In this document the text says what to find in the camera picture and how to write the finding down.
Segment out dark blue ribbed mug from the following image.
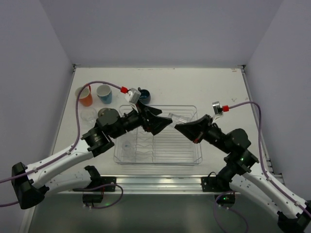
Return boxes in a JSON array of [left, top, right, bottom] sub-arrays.
[[138, 87, 151, 104]]

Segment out small clear glass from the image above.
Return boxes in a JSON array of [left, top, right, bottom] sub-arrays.
[[122, 140, 135, 157], [168, 113, 191, 128]]

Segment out brown steel tumbler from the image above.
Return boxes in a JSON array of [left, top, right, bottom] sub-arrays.
[[98, 108, 110, 117]]

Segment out light blue floral mug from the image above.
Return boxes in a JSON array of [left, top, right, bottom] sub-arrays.
[[96, 84, 112, 104]]

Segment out large clear glass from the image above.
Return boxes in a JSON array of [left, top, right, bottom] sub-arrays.
[[80, 108, 97, 125]]

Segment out orange ceramic mug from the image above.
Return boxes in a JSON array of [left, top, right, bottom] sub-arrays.
[[75, 85, 93, 107]]

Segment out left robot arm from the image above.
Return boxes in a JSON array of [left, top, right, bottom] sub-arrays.
[[11, 102, 173, 209]]

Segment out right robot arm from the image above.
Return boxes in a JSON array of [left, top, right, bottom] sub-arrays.
[[175, 115, 311, 233]]

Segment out clear plastic dish rack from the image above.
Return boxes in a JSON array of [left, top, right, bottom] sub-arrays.
[[114, 105, 203, 165]]

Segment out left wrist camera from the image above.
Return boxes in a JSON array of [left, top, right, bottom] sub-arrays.
[[125, 88, 141, 106]]

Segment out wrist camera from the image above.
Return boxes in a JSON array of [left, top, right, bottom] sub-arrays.
[[125, 88, 141, 106], [212, 101, 224, 120]]

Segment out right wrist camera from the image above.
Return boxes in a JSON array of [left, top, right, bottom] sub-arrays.
[[212, 101, 224, 120]]

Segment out aluminium mounting rail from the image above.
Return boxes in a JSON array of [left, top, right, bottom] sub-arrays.
[[29, 173, 287, 195]]

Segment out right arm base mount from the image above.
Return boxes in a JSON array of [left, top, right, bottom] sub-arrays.
[[201, 171, 236, 208]]

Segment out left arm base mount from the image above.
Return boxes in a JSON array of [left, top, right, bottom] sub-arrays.
[[73, 166, 123, 209]]

